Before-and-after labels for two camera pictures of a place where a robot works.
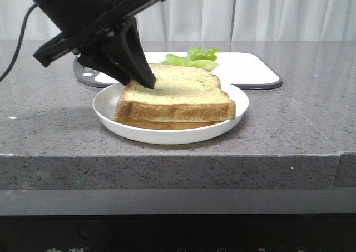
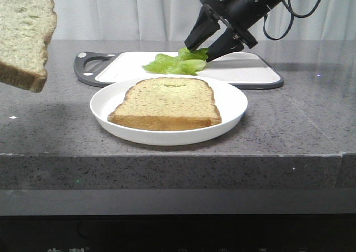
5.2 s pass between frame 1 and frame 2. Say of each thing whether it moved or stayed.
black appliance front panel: stayed
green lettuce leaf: moved
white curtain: stayed
